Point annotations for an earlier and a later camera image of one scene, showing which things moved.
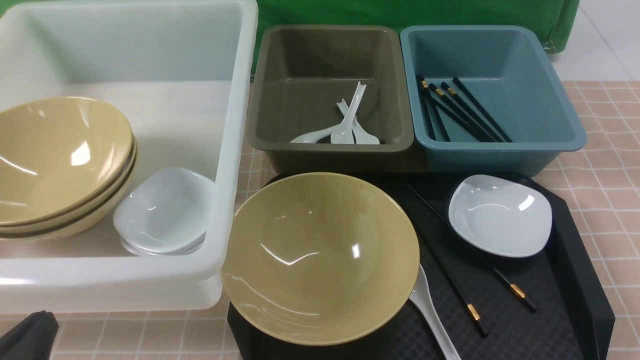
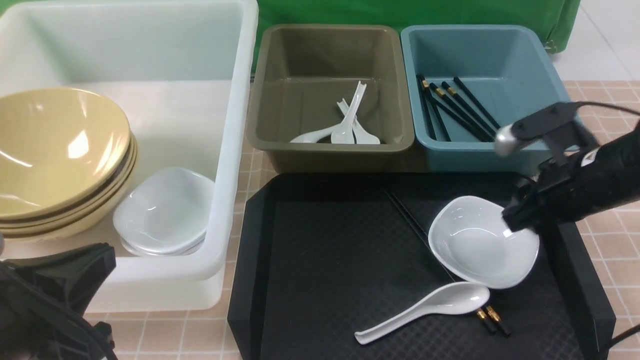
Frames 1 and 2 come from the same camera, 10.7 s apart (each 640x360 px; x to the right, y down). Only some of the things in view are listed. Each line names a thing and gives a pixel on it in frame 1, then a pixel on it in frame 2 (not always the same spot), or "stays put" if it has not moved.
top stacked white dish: x=165 y=209 stays put
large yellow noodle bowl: x=320 y=258 to x=59 y=148
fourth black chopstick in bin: x=424 y=85 stays put
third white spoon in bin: x=314 y=137 stays put
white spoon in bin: x=342 y=134 stays put
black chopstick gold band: x=514 y=287 to x=492 y=312
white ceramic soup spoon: x=422 y=295 to x=463 y=297
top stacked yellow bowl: x=58 y=155 stays put
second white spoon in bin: x=362 y=135 stays put
